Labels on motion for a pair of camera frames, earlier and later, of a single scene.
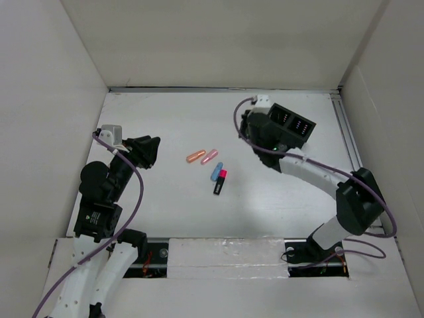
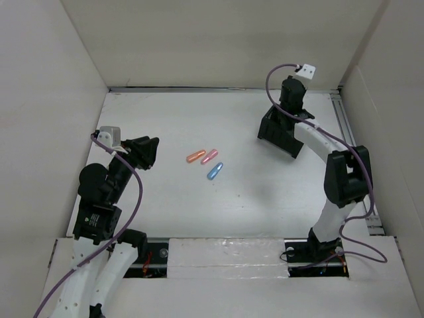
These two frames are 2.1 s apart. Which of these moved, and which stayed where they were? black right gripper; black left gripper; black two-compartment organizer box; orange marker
Moved: black right gripper
Stayed: black two-compartment organizer box; black left gripper; orange marker
